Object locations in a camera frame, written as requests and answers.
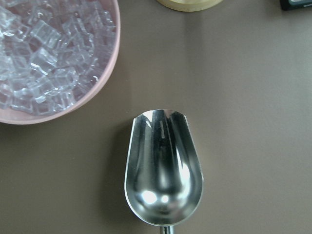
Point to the steel ice scoop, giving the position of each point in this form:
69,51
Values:
163,182

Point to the wooden cup tree stand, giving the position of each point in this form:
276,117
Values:
189,5

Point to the pink bowl of ice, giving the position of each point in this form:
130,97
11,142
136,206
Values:
55,56

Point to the dark glass rack tray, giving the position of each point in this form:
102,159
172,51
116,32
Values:
287,5

